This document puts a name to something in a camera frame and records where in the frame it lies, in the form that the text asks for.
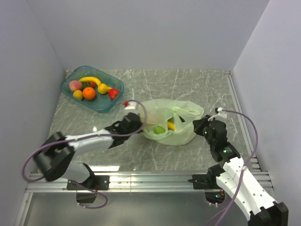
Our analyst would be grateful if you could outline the light green plastic bag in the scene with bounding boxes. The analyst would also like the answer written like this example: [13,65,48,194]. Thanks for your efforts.
[138,99,204,146]

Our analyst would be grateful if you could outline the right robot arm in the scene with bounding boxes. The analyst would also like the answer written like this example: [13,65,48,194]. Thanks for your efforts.
[189,115,289,226]

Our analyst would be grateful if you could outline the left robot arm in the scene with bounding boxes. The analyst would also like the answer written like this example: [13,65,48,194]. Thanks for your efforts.
[33,113,143,189]

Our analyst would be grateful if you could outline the green apple in bag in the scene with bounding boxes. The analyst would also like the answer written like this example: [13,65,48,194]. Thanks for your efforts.
[153,126,165,134]

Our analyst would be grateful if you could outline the orange fruit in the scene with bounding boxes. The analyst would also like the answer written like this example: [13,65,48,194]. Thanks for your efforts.
[82,87,96,100]

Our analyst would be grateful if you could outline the blue transparent plastic tray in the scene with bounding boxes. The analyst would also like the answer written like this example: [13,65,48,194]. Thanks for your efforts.
[60,66,124,113]

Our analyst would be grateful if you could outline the yellow pear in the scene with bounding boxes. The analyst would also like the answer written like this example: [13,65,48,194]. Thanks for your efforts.
[97,83,112,95]

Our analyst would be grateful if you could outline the small yellow lemon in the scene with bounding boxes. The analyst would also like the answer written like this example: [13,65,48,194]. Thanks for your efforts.
[73,90,83,100]

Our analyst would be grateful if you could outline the yellow banana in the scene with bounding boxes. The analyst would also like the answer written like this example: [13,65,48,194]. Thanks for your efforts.
[79,76,101,86]

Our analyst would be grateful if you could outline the pink peach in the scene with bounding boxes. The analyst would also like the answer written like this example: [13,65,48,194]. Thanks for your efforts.
[69,80,83,92]

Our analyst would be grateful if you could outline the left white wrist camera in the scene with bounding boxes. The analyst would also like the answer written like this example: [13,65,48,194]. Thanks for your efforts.
[123,101,138,115]

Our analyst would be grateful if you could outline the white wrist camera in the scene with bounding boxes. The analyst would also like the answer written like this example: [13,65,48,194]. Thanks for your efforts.
[123,101,138,115]
[208,107,227,121]

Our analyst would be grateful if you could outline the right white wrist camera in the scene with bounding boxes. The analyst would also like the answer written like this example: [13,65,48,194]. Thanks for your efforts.
[208,107,227,121]

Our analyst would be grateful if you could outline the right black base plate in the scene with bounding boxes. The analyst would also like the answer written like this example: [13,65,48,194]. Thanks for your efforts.
[188,174,219,190]

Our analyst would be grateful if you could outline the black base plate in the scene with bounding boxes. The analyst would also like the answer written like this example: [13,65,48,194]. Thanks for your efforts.
[66,175,110,191]
[188,174,219,190]

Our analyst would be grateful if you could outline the right side aluminium rail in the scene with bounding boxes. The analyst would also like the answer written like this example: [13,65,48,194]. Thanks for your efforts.
[224,71,261,172]

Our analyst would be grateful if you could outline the aluminium mounting rail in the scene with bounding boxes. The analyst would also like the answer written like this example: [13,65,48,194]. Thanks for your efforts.
[25,171,275,193]

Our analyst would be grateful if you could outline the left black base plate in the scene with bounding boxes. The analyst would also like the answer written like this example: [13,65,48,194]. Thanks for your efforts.
[66,175,110,191]

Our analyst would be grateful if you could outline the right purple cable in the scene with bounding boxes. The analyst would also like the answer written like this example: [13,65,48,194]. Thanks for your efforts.
[204,108,259,226]

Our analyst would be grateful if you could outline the purple cable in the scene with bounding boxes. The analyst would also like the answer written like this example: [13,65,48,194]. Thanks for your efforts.
[21,100,148,210]
[204,108,259,226]

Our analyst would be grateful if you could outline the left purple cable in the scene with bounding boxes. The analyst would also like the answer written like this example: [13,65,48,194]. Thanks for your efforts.
[21,100,148,210]

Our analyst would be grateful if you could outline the black box under rail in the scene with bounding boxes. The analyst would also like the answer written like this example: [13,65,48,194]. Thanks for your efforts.
[76,192,96,204]

